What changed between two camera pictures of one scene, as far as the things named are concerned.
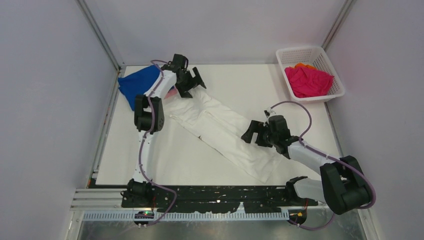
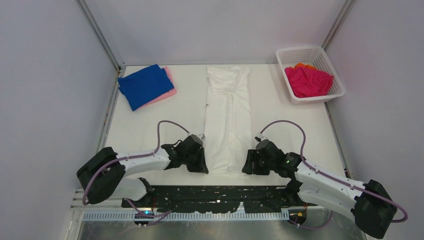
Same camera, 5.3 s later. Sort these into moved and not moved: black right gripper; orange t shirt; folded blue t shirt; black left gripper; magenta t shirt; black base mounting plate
Moved: black left gripper; black right gripper
Not moved: magenta t shirt; folded blue t shirt; black base mounting plate; orange t shirt
